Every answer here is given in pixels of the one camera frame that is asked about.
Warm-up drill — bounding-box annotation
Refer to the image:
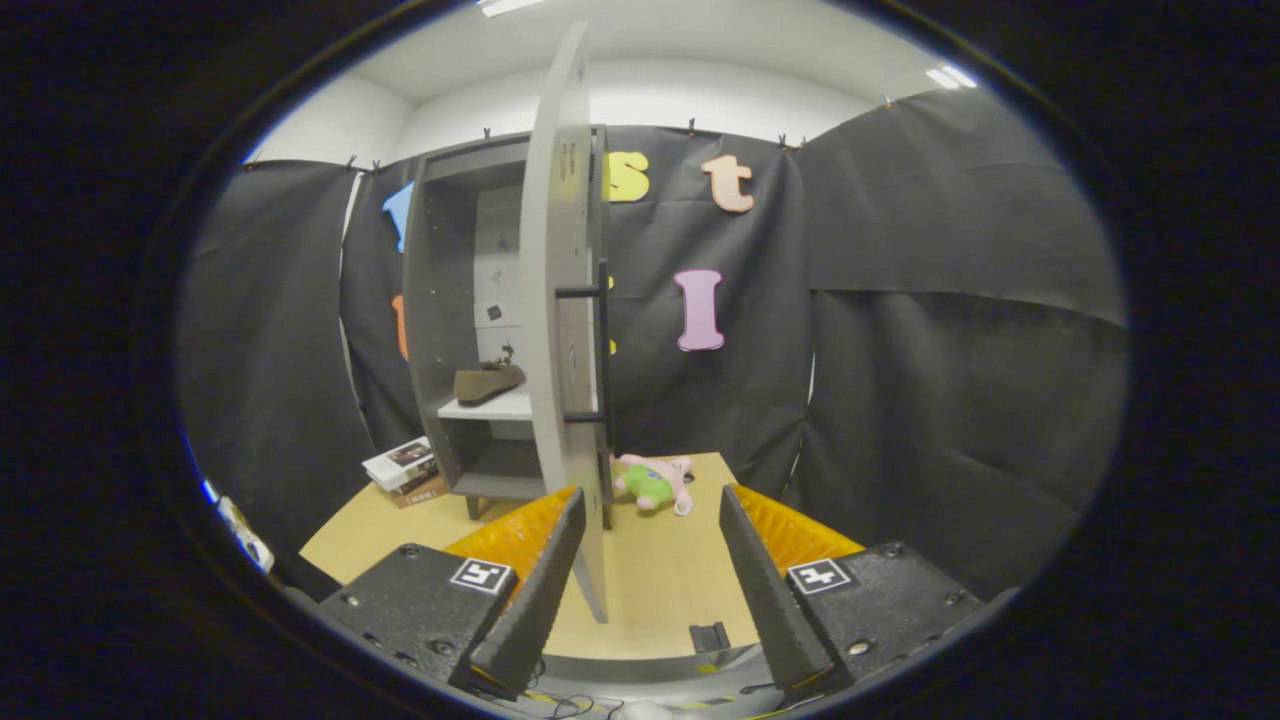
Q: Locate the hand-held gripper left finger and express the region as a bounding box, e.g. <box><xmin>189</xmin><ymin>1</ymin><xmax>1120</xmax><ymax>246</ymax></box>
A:
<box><xmin>320</xmin><ymin>487</ymin><xmax>588</xmax><ymax>701</ymax></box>

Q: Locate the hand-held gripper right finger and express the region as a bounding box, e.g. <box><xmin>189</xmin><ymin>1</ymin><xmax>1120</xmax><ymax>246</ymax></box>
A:
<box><xmin>718</xmin><ymin>484</ymin><xmax>1001</xmax><ymax>701</ymax></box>

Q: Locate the brown slip-on shoe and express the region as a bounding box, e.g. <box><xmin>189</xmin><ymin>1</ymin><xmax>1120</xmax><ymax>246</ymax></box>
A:
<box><xmin>453</xmin><ymin>362</ymin><xmax>527</xmax><ymax>406</ymax></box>

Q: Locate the grey shoe cabinet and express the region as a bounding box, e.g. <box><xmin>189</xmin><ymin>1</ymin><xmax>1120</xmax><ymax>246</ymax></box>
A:
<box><xmin>402</xmin><ymin>125</ymin><xmax>613</xmax><ymax>531</ymax></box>

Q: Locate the beige shoe cabinet door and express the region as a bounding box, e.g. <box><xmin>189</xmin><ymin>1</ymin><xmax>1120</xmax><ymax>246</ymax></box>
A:
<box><xmin>518</xmin><ymin>22</ymin><xmax>613</xmax><ymax>623</ymax></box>

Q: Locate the brown cover book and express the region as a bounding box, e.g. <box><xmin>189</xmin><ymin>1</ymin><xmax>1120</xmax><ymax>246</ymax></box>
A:
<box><xmin>385</xmin><ymin>470</ymin><xmax>448</xmax><ymax>509</ymax></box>

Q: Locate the pink and green plush toy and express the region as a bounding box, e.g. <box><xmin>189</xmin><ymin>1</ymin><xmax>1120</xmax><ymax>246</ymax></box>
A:
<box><xmin>612</xmin><ymin>453</ymin><xmax>696</xmax><ymax>517</ymax></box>

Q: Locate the white cover book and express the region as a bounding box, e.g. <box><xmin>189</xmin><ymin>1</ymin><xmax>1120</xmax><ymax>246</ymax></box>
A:
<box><xmin>362</xmin><ymin>436</ymin><xmax>438</xmax><ymax>493</ymax></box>

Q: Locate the blue and white object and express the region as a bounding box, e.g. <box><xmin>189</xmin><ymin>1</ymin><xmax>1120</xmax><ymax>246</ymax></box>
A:
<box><xmin>200</xmin><ymin>478</ymin><xmax>276</xmax><ymax>576</ymax></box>

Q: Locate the black backdrop cloth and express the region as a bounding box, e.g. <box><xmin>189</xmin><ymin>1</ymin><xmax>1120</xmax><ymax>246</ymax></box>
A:
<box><xmin>175</xmin><ymin>88</ymin><xmax>1131</xmax><ymax>601</ymax></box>

